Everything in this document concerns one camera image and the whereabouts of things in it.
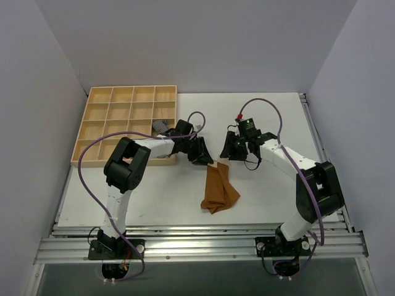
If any brown underwear cream waistband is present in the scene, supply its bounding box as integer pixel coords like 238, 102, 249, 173
201, 157, 240, 215

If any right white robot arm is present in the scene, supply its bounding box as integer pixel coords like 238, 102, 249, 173
220, 130, 344, 255

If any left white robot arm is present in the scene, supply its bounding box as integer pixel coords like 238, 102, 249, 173
98, 120, 214, 258

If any grey rolled sock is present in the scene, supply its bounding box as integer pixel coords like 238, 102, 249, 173
152, 120, 169, 134

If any wooden compartment tray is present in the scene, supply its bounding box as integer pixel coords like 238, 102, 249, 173
71, 85, 178, 166

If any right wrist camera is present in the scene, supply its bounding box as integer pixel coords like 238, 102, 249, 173
235, 113, 262, 139

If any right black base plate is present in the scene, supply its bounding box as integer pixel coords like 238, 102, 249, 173
254, 236, 311, 258

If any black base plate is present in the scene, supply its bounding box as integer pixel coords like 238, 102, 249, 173
254, 236, 311, 258
88, 239, 139, 260

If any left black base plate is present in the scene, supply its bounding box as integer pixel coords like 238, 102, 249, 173
88, 239, 139, 260

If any aluminium rail frame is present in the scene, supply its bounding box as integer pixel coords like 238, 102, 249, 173
24, 92, 380, 296

